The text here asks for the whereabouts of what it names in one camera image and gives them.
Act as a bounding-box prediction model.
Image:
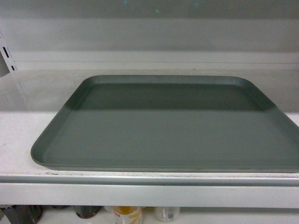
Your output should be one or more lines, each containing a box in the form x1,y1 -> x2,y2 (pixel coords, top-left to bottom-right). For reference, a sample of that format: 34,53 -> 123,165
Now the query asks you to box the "grey-green serving tray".
31,75 -> 299,173

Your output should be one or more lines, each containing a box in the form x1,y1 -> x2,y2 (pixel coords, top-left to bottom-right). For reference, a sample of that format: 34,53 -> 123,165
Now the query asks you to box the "yellow white labelled bottle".
113,206 -> 143,224

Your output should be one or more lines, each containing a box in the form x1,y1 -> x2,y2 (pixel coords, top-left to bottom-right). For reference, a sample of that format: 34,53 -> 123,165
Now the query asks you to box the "dark sauce jar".
74,205 -> 101,219

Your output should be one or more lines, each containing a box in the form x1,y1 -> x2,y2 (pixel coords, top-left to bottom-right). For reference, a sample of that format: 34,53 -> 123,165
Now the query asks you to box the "white slotted shelf upright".
0,34 -> 17,72

